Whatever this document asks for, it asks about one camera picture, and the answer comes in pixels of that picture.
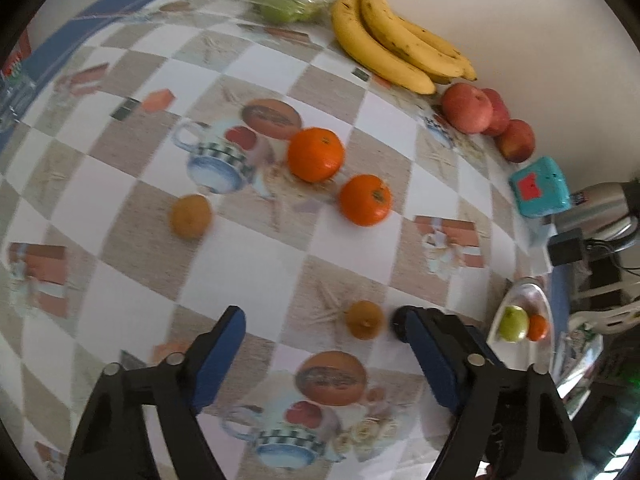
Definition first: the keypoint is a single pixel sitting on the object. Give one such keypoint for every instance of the black charger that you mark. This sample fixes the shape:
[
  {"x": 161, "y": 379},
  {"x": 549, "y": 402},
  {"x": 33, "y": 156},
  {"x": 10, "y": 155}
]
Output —
[{"x": 565, "y": 250}]

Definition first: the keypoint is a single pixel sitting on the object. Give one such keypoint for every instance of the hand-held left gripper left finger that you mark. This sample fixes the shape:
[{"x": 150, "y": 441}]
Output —
[{"x": 220, "y": 355}]

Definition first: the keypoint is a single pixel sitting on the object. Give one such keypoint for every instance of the brown kiwi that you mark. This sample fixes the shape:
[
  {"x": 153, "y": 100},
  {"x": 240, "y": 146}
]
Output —
[
  {"x": 191, "y": 216},
  {"x": 365, "y": 320}
]

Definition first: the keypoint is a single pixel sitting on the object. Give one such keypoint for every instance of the white plastic basket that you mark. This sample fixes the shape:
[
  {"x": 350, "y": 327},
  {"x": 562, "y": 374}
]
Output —
[{"x": 610, "y": 315}]

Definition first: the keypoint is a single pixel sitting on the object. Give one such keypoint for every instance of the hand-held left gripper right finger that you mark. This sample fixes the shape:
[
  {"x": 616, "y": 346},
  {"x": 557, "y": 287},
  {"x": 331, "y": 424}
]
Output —
[{"x": 432, "y": 360}]

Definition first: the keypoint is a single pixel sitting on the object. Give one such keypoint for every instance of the red packet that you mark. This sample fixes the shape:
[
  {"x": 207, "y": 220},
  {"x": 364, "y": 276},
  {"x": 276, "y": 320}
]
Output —
[{"x": 15, "y": 65}]

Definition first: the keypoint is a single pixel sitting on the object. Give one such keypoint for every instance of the clear glass mug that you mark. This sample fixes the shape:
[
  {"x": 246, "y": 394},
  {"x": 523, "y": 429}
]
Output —
[{"x": 10, "y": 105}]

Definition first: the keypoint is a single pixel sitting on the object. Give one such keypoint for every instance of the steel basin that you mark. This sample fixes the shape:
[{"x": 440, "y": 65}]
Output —
[{"x": 525, "y": 295}]

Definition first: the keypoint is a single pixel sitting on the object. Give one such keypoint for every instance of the green apple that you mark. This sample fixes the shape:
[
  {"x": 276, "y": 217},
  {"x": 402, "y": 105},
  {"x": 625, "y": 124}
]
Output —
[{"x": 514, "y": 322}]

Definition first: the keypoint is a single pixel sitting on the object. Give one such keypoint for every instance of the teal box with red sticker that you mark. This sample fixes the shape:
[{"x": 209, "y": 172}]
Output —
[{"x": 540, "y": 187}]

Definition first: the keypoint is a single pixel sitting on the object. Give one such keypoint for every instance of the steel thermos jug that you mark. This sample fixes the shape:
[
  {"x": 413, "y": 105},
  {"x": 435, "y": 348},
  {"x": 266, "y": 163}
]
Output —
[{"x": 600, "y": 197}]

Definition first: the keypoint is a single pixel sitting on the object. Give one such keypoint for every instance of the pale red apple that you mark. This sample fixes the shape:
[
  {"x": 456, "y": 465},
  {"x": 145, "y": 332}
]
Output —
[{"x": 465, "y": 108}]

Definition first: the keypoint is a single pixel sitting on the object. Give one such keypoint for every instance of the checkered printed tablecloth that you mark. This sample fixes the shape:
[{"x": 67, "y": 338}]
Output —
[{"x": 150, "y": 170}]

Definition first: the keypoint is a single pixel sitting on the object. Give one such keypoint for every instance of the yellow banana bunch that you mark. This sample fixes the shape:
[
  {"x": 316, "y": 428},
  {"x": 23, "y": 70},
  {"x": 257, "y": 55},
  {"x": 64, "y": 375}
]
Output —
[{"x": 390, "y": 45}]

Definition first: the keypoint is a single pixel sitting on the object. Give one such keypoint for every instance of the orange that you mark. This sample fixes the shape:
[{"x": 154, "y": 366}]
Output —
[
  {"x": 365, "y": 200},
  {"x": 316, "y": 154},
  {"x": 537, "y": 327}
]

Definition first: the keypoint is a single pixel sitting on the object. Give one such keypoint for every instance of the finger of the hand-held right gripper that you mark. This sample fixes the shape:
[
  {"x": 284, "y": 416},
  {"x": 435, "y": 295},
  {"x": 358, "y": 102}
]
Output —
[{"x": 482, "y": 347}]

